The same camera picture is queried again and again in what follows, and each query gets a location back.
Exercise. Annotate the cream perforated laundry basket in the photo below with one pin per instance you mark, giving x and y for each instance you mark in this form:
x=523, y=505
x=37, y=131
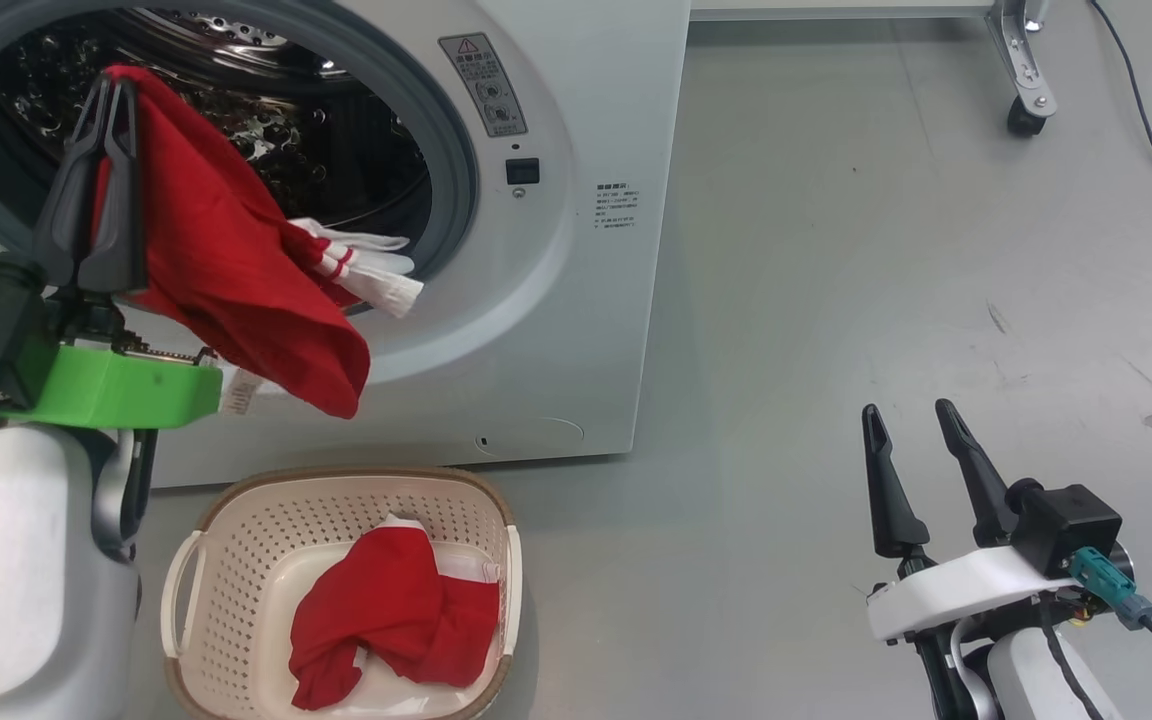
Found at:
x=246, y=540

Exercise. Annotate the round white filter cover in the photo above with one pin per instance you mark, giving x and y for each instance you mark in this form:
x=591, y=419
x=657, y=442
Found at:
x=531, y=437

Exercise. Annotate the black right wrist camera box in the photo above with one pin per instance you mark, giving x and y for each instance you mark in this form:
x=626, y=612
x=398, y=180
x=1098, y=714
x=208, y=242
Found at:
x=1076, y=525

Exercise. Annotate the white front-load washing machine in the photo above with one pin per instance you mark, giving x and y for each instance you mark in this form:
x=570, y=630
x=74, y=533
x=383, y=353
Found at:
x=556, y=350

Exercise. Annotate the white cabinet panel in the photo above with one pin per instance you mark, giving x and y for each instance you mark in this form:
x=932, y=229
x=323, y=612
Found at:
x=836, y=8

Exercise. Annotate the metal leg with black caster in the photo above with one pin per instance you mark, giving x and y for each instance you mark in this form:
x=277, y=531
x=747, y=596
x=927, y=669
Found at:
x=1026, y=70

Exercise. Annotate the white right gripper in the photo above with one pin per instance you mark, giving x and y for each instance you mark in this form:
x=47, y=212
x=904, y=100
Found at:
x=966, y=585

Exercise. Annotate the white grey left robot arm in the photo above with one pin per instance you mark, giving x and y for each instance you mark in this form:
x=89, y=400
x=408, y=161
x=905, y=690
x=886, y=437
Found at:
x=16, y=580

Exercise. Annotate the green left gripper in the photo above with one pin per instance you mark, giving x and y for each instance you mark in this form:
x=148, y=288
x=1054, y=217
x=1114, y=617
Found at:
x=116, y=390

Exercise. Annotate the red garment white striped cuffs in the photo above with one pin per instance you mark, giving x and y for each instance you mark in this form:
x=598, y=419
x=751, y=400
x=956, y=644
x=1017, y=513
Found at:
x=226, y=260

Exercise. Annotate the grey warning sticker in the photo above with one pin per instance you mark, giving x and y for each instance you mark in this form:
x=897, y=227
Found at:
x=484, y=85

